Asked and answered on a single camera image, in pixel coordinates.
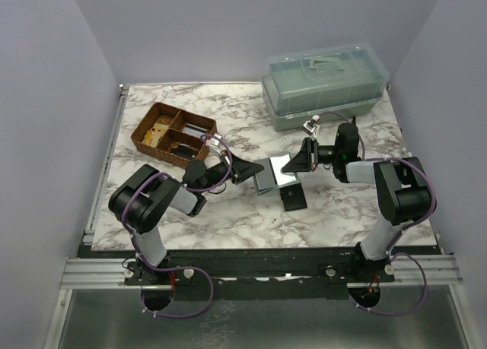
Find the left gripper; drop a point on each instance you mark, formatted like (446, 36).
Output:
(241, 170)

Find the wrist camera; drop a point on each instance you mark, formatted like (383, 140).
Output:
(218, 147)
(312, 126)

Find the black card holder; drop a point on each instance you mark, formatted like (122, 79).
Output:
(293, 198)

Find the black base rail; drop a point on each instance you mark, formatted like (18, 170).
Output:
(305, 273)

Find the grey credit card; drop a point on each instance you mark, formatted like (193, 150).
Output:
(281, 178)

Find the translucent green storage box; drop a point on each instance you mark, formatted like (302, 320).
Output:
(348, 79)

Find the green card holder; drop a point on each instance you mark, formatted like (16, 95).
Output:
(271, 177)

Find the aluminium frame rail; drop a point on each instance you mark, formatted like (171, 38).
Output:
(90, 228)

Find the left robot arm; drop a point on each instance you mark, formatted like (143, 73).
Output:
(141, 201)

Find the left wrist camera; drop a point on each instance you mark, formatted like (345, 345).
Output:
(218, 147)

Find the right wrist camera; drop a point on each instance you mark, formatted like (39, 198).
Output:
(312, 126)

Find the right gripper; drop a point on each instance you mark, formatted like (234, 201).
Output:
(307, 160)

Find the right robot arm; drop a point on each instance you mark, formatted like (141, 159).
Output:
(404, 194)

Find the woven brown basket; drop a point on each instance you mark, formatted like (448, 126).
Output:
(172, 134)

